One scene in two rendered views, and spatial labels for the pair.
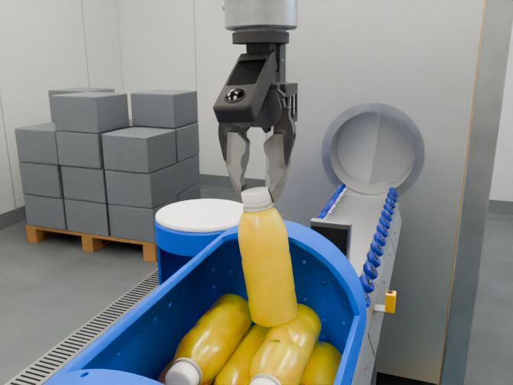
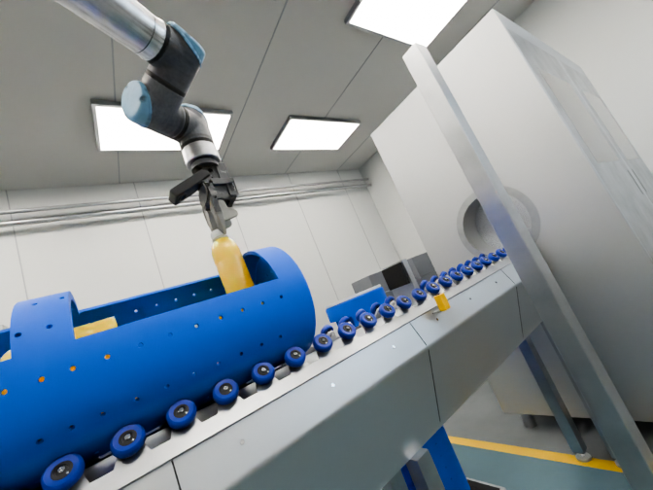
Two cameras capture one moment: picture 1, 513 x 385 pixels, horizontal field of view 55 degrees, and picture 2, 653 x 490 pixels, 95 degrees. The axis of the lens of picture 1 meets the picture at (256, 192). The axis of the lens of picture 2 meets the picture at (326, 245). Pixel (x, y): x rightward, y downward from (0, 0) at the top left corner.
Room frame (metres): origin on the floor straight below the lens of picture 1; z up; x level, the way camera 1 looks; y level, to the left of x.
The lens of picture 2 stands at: (0.14, -0.59, 1.03)
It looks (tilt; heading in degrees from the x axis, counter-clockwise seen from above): 11 degrees up; 32
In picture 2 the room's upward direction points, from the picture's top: 22 degrees counter-clockwise
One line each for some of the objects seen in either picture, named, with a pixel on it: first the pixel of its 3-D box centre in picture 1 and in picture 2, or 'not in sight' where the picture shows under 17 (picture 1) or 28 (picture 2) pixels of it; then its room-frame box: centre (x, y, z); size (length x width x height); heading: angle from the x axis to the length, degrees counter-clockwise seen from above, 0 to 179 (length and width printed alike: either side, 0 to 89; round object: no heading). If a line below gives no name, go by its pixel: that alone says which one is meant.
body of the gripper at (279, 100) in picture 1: (262, 82); (214, 185); (0.64, -0.01, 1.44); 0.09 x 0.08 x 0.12; 160
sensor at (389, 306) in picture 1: (378, 299); (434, 303); (1.04, -0.29, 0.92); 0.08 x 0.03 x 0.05; 71
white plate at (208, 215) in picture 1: (204, 214); (353, 296); (1.35, 0.15, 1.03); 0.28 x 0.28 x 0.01
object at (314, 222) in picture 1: (329, 251); (401, 285); (1.13, -0.18, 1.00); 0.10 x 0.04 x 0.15; 71
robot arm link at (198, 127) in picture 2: not in sight; (191, 131); (0.64, 0.00, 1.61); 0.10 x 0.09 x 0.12; 12
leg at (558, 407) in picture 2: not in sight; (547, 387); (1.81, -0.35, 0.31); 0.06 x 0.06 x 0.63; 71
